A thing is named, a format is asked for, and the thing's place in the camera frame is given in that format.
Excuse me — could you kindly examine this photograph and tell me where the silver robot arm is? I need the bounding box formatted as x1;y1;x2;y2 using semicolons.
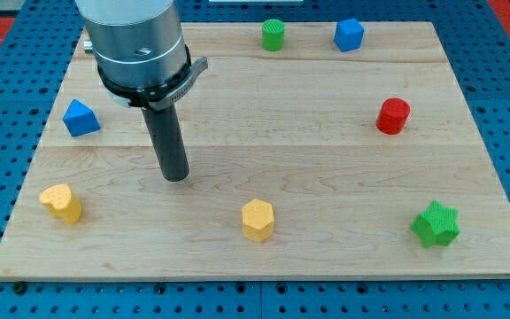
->
76;0;188;89

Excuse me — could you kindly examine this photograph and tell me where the wooden board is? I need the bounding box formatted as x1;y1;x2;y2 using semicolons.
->
0;22;510;282

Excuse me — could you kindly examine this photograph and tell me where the yellow hexagon block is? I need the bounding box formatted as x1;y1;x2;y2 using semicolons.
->
241;198;274;243

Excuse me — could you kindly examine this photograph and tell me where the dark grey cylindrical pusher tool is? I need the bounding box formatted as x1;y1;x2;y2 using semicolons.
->
142;105;189;182

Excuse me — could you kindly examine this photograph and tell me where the black and grey tool clamp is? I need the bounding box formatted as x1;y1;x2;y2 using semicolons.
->
97;47;209;111

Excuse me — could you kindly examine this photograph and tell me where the green cylinder block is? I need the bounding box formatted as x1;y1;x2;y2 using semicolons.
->
261;19;285;51

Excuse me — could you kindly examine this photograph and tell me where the red cylinder block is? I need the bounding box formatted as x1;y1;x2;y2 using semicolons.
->
375;97;411;135

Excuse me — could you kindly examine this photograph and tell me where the blue cube block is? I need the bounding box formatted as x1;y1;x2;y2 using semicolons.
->
334;19;365;52

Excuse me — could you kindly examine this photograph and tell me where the blue triangular block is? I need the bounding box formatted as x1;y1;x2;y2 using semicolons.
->
62;99;101;137

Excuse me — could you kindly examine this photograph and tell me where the green star block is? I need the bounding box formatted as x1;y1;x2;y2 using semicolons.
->
410;200;460;248

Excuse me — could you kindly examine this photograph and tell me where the yellow heart block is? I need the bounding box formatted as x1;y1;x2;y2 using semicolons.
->
39;183;82;224

